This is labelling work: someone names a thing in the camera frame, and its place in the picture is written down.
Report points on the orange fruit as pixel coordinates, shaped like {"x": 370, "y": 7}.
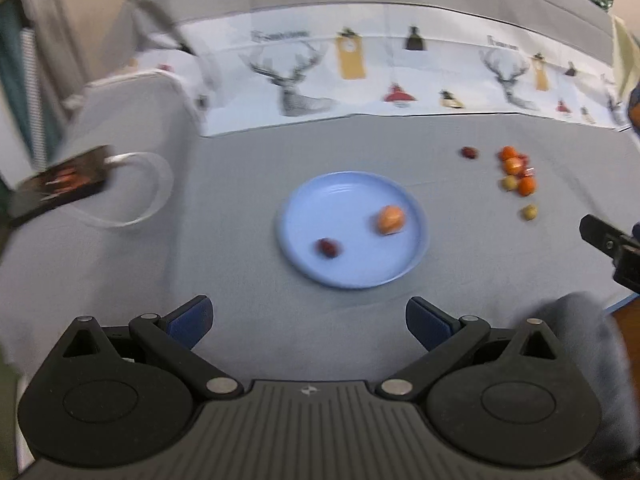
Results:
{"x": 513, "y": 166}
{"x": 390, "y": 220}

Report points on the blue round plate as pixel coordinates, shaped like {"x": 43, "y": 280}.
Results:
{"x": 344, "y": 206}

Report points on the yellow green small fruit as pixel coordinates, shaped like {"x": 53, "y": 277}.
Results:
{"x": 529, "y": 212}
{"x": 509, "y": 183}

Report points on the dark red jujube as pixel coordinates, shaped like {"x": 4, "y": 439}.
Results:
{"x": 329, "y": 248}
{"x": 469, "y": 152}

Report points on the orange cushion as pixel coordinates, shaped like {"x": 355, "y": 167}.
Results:
{"x": 634, "y": 108}

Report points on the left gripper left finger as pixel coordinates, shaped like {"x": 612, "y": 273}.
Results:
{"x": 112, "y": 396}

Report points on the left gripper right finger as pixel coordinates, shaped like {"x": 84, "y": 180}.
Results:
{"x": 504, "y": 396}

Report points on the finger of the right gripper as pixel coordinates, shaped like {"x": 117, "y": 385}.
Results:
{"x": 604, "y": 237}

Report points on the grey trouser knee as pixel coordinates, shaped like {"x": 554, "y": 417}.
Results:
{"x": 594, "y": 343}

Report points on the grey deer print sofa cover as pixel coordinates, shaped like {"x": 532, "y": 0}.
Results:
{"x": 215, "y": 111}

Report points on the black smartphone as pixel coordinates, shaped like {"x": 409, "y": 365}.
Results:
{"x": 74, "y": 179}

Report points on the orange mandarin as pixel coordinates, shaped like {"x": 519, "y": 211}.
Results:
{"x": 508, "y": 152}
{"x": 526, "y": 186}

